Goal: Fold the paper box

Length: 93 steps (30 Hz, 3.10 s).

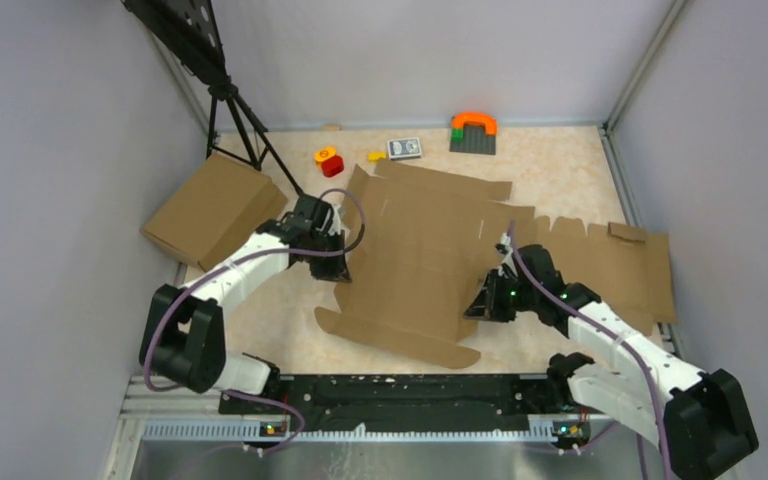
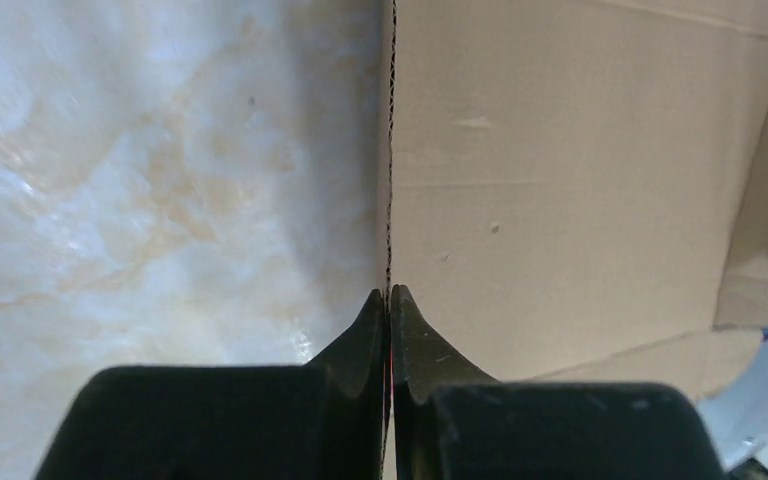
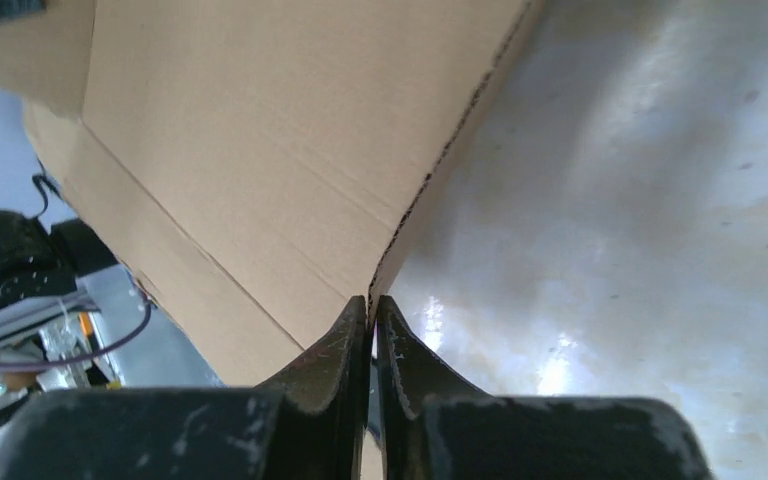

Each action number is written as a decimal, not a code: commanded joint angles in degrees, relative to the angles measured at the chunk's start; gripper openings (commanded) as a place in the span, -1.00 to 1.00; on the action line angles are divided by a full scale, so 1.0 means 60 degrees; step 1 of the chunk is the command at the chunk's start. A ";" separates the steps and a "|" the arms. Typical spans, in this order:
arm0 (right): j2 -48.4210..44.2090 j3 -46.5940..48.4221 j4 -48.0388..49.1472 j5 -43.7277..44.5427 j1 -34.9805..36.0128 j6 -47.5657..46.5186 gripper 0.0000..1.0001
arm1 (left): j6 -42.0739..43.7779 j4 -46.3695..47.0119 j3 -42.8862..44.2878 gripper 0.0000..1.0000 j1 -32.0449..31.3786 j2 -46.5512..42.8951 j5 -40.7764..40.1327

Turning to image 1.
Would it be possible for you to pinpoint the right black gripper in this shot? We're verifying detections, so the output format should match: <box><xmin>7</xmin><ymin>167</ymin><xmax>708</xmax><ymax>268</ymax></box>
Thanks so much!
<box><xmin>463</xmin><ymin>269</ymin><xmax>538</xmax><ymax>324</ymax></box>

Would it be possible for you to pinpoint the large cardboard box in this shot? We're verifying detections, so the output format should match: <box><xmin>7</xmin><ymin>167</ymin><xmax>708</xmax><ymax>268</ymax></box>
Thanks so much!
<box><xmin>314</xmin><ymin>161</ymin><xmax>535</xmax><ymax>369</ymax></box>

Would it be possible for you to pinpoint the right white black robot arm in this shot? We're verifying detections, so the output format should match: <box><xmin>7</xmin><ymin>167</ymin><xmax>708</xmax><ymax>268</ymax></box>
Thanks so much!
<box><xmin>463</xmin><ymin>234</ymin><xmax>759</xmax><ymax>479</ymax></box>

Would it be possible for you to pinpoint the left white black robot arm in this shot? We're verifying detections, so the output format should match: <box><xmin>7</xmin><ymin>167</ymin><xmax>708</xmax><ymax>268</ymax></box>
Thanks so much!
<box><xmin>139</xmin><ymin>194</ymin><xmax>353</xmax><ymax>414</ymax></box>

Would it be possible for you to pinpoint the folded cardboard box left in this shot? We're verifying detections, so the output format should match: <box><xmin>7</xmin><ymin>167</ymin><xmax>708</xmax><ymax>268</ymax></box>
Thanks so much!
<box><xmin>141</xmin><ymin>153</ymin><xmax>288</xmax><ymax>271</ymax></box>

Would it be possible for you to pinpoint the playing card deck box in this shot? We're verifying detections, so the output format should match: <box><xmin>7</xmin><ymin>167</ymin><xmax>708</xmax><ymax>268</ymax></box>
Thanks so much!
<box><xmin>386</xmin><ymin>137</ymin><xmax>423</xmax><ymax>161</ymax></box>

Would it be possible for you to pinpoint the red yellow toy block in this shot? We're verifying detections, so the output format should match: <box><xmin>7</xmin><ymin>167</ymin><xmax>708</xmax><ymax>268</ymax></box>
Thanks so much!
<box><xmin>314</xmin><ymin>145</ymin><xmax>345</xmax><ymax>178</ymax></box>

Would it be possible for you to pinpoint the small yellow block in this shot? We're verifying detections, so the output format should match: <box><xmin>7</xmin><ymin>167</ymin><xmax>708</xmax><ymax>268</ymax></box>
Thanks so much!
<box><xmin>366</xmin><ymin>151</ymin><xmax>388</xmax><ymax>163</ymax></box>

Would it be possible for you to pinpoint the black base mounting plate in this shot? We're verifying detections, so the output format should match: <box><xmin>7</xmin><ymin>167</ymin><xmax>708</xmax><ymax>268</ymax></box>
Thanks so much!
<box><xmin>218</xmin><ymin>374</ymin><xmax>592</xmax><ymax>440</ymax></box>

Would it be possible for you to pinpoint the flat cardboard sheet right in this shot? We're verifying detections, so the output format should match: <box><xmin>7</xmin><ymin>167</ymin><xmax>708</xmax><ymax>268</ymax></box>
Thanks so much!
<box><xmin>533</xmin><ymin>215</ymin><xmax>679</xmax><ymax>336</ymax></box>

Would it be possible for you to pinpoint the grey plate with orange arch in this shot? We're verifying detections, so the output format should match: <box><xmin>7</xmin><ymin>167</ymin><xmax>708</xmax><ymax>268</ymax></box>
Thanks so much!
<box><xmin>449</xmin><ymin>112</ymin><xmax>498</xmax><ymax>155</ymax></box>

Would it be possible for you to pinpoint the black tripod stand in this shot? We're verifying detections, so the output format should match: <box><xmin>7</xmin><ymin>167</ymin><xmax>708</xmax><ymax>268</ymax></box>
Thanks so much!
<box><xmin>123</xmin><ymin>0</ymin><xmax>304</xmax><ymax>195</ymax></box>

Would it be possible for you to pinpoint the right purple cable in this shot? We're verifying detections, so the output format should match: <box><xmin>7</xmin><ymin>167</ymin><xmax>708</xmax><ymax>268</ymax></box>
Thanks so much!
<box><xmin>504</xmin><ymin>220</ymin><xmax>677</xmax><ymax>480</ymax></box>

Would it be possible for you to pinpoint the purple cable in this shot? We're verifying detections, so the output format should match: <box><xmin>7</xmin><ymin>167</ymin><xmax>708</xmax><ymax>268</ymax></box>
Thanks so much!
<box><xmin>504</xmin><ymin>220</ymin><xmax>677</xmax><ymax>480</ymax></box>
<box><xmin>142</xmin><ymin>188</ymin><xmax>367</xmax><ymax>458</ymax></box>

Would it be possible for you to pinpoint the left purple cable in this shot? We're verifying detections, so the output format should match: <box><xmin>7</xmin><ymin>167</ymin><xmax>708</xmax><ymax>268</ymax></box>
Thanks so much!
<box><xmin>142</xmin><ymin>188</ymin><xmax>367</xmax><ymax>458</ymax></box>

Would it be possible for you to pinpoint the aluminium frame rail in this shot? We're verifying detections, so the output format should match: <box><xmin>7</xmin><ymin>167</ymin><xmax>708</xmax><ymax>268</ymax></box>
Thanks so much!
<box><xmin>102</xmin><ymin>378</ymin><xmax>662</xmax><ymax>479</ymax></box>

